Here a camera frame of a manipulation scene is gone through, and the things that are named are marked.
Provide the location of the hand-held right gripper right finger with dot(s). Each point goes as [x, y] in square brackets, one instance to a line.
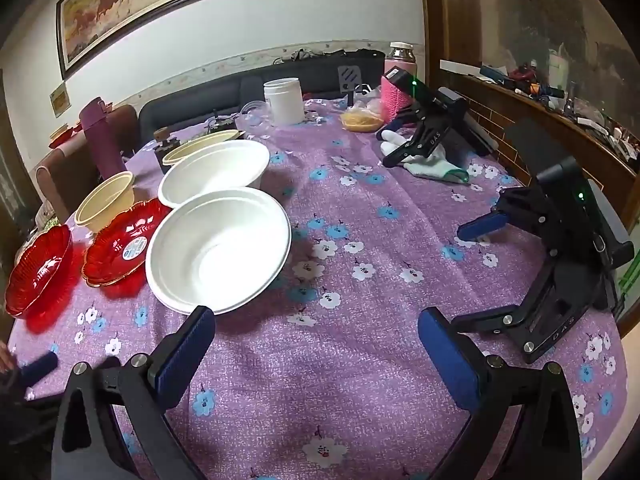
[447, 360]

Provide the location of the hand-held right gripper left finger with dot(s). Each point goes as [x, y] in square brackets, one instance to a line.
[185, 355]

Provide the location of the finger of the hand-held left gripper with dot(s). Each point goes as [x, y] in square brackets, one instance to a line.
[37, 367]

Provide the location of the red gold-rimmed plate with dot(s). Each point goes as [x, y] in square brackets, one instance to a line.
[40, 270]

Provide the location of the large white bowl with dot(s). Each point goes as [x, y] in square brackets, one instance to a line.
[220, 255]
[215, 172]

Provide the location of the red plate with white label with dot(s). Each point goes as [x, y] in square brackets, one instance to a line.
[115, 240]

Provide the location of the cream plastic bowl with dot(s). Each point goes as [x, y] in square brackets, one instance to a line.
[197, 146]
[102, 205]

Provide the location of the person's left hand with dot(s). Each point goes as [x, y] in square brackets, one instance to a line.
[6, 359]

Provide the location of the purple floral tablecloth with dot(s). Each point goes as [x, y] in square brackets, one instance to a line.
[350, 310]

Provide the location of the spare black gripper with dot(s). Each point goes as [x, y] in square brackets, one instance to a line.
[440, 115]
[560, 260]

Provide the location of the brown armchair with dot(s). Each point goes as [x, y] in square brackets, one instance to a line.
[60, 180]

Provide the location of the white knit glove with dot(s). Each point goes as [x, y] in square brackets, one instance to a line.
[430, 167]

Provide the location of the black jar with wooden knob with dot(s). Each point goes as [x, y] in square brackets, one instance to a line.
[165, 155]

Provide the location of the purple thermos bottle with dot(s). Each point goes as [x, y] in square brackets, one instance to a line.
[100, 140]

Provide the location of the pile of spare dishes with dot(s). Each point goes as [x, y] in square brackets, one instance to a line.
[62, 136]

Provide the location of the wooden sideboard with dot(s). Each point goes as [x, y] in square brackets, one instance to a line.
[550, 135]

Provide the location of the clear plastic container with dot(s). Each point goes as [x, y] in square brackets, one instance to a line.
[255, 115]

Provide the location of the black leather sofa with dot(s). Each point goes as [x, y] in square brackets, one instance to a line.
[200, 102]

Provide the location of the bag of yellow food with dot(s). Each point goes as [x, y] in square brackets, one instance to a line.
[360, 120]

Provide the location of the pink knitted cover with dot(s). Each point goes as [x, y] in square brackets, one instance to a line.
[392, 102]

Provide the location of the white plastic jar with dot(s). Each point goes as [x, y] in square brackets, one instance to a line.
[283, 102]

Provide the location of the clutter of tools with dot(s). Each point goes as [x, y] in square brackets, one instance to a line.
[530, 85]

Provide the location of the pink flask with metal lid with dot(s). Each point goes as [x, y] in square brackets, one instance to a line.
[400, 62]

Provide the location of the framed horse painting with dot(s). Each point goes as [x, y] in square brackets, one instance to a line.
[150, 0]

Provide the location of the small yellow wall plaque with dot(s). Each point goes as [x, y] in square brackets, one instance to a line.
[59, 98]

